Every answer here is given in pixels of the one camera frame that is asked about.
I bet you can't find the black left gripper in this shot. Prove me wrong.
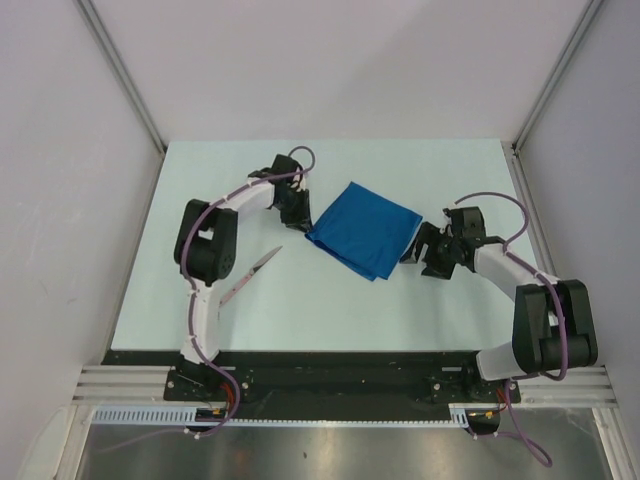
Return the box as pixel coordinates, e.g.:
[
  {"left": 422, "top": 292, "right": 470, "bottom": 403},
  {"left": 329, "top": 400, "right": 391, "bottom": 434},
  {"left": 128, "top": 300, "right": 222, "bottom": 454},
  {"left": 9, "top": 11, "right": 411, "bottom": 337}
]
[{"left": 275, "top": 188, "right": 313, "bottom": 234}]

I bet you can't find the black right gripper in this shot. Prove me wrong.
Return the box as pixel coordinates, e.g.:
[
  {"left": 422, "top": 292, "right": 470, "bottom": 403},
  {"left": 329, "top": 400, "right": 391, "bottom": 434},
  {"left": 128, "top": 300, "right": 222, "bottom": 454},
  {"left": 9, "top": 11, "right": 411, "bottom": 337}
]
[{"left": 399, "top": 221, "right": 461, "bottom": 280}]

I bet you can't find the blue satin napkin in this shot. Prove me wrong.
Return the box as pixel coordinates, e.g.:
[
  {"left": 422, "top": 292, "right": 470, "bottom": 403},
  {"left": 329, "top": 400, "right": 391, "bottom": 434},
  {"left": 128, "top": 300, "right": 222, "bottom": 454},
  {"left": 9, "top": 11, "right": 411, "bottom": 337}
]
[{"left": 305, "top": 182, "right": 422, "bottom": 281}]

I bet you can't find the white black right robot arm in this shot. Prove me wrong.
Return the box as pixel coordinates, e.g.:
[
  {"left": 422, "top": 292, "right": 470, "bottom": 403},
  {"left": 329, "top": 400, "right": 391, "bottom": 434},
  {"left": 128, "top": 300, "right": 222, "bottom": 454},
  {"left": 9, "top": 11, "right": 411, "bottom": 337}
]
[{"left": 400, "top": 207, "right": 598, "bottom": 401}]

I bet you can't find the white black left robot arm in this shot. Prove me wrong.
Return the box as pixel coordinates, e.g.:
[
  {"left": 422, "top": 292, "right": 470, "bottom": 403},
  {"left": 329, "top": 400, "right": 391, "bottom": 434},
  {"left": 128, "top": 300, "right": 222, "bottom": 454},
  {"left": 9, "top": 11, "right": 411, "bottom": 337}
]
[{"left": 174, "top": 146, "right": 316, "bottom": 400}]

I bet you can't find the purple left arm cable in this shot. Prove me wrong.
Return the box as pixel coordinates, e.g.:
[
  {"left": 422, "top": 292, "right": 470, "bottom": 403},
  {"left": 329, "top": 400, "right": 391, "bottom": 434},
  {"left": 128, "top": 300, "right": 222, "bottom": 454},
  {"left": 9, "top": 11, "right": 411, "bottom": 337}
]
[{"left": 179, "top": 145, "right": 317, "bottom": 371}]

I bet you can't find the white slotted cable duct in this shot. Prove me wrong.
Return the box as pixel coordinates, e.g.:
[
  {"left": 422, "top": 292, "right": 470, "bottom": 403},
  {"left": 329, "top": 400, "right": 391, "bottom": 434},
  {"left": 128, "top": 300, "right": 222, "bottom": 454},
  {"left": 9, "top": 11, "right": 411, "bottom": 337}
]
[{"left": 89, "top": 402, "right": 474, "bottom": 429}]

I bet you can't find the aluminium front frame rail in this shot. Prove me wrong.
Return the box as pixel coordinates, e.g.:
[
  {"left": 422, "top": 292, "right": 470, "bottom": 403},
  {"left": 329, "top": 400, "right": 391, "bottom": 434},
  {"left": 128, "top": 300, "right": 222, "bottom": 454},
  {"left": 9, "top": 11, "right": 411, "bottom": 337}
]
[{"left": 73, "top": 366, "right": 617, "bottom": 408}]

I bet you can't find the aluminium right corner post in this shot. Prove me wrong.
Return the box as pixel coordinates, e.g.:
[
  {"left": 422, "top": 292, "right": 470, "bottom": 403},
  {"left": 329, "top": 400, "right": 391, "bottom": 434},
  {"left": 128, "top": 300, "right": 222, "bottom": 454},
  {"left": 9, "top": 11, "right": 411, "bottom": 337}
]
[{"left": 512, "top": 0, "right": 609, "bottom": 151}]

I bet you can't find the aluminium corner post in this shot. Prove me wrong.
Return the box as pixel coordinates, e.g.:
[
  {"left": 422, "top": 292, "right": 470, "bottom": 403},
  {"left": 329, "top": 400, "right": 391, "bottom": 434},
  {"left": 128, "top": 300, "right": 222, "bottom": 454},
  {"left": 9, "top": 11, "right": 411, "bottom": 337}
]
[
  {"left": 512, "top": 0, "right": 609, "bottom": 151},
  {"left": 73, "top": 0, "right": 168, "bottom": 157}
]

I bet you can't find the aluminium left corner post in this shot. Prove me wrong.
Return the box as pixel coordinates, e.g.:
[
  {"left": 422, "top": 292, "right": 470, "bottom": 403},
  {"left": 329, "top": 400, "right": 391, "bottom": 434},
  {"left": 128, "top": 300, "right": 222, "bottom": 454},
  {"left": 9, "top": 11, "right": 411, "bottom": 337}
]
[{"left": 73, "top": 0, "right": 168, "bottom": 157}]

